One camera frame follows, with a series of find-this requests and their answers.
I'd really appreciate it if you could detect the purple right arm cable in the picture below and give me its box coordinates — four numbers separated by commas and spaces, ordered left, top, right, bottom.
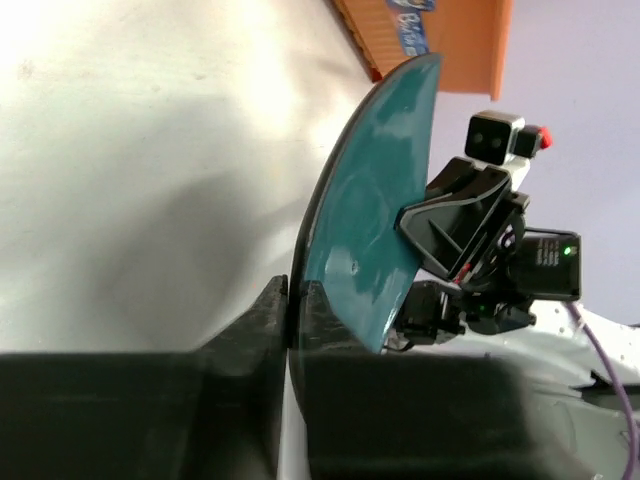
567, 299, 640, 480

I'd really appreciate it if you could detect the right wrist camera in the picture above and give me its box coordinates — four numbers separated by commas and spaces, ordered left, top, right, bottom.
464, 110, 553, 167

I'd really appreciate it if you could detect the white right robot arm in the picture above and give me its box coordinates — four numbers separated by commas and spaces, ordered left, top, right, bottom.
291, 154, 639, 479

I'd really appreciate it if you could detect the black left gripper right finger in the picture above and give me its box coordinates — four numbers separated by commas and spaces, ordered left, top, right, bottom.
298, 281, 639, 479

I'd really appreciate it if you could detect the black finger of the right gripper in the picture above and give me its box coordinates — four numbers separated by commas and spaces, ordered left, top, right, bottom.
397, 157, 510, 281

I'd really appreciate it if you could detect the teal square plate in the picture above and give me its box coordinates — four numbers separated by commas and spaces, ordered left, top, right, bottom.
287, 54, 441, 428

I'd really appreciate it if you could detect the orange plastic bin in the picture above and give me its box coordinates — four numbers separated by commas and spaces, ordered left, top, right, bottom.
332, 1, 514, 101

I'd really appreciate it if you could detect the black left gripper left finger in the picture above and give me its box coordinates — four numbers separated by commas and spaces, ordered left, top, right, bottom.
1, 276, 288, 479

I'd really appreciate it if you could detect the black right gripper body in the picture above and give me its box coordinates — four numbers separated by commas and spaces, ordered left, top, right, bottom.
393, 192, 581, 349

